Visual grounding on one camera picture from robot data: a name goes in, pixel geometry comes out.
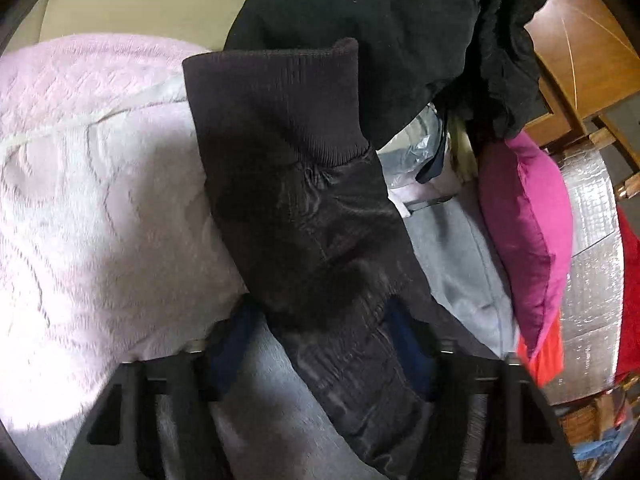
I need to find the dark quilted bomber jacket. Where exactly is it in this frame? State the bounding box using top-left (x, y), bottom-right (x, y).
top-left (181, 37), bottom-right (501, 480)

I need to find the wicker basket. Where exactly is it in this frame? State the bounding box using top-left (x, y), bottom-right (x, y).
top-left (560, 394), bottom-right (617, 446)

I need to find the red-orange pillow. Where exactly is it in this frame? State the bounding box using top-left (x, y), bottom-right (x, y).
top-left (516, 312), bottom-right (564, 387)

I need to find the red blanket on railing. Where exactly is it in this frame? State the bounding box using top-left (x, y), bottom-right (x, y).
top-left (616, 207), bottom-right (640, 379)

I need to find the silver foil insulation panel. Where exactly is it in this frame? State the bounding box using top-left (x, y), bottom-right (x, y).
top-left (544, 144), bottom-right (624, 404)

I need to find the grey fleece blanket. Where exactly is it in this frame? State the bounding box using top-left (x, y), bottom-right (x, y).
top-left (148, 188), bottom-right (518, 479)

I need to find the magenta pillow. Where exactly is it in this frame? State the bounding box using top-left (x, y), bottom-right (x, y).
top-left (478, 131), bottom-right (574, 359)

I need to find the clear plastic bag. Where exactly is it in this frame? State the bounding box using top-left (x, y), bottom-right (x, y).
top-left (376, 103), bottom-right (447, 190)

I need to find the wooden pillar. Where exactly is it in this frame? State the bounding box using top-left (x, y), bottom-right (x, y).
top-left (525, 0), bottom-right (639, 146)

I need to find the black puffer coat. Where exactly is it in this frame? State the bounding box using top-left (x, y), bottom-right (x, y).
top-left (226, 0), bottom-right (547, 146)

